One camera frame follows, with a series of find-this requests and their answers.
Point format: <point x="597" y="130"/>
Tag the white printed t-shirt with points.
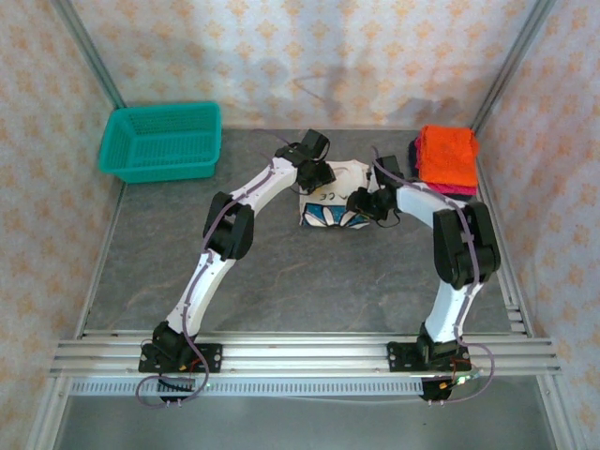
<point x="328" y="211"/>

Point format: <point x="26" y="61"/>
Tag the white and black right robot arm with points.
<point x="450" y="309"/>

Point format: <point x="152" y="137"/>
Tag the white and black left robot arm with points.
<point x="206" y="281"/>

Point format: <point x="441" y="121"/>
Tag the navy folded t-shirt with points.
<point x="412" y="164"/>

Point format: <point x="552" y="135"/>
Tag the orange folded t-shirt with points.
<point x="447" y="152"/>

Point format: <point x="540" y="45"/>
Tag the green plastic basket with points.
<point x="154" y="140"/>

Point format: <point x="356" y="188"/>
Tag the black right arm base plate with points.
<point x="398" y="356"/>

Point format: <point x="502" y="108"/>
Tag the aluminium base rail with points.
<point x="304" y="351"/>

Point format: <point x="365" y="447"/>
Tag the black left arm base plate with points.
<point x="213" y="356"/>

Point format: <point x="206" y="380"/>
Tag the aluminium frame post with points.
<point x="511" y="61"/>
<point x="89" y="51"/>

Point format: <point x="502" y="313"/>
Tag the aluminium frame leg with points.
<point x="558" y="412"/>
<point x="49" y="412"/>

